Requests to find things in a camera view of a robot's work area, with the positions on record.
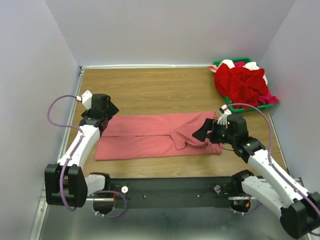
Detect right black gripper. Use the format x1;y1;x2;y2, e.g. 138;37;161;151
191;117;236;145

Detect salmon pink t-shirt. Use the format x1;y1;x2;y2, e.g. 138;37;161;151
95;111;223;161

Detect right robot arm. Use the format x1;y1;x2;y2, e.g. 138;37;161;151
192;114;320;239

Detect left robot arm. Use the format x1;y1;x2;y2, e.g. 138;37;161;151
44;90;119;212

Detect green plastic bin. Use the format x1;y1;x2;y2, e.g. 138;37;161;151
211;57;278;116

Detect magenta garment in bin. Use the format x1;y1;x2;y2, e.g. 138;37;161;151
233;61;280;106

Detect red t-shirt in bin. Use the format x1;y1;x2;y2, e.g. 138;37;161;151
214;63;269;107

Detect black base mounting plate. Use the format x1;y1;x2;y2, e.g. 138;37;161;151
92;177;261;218

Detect light pink garment in bin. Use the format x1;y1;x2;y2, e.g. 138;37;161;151
207;65;219;74

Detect white garment in bin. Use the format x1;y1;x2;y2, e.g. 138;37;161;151
214;59;268;94

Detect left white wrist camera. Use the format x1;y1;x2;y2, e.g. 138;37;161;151
75;90;93;110

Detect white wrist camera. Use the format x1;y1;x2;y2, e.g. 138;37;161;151
217;104;232;125
75;90;93;110

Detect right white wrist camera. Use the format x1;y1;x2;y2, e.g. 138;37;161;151
217;104;232;125

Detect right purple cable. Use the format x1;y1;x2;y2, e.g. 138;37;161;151
219;102;320;217

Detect aluminium frame rail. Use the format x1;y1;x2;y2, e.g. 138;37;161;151
30;196;290;240

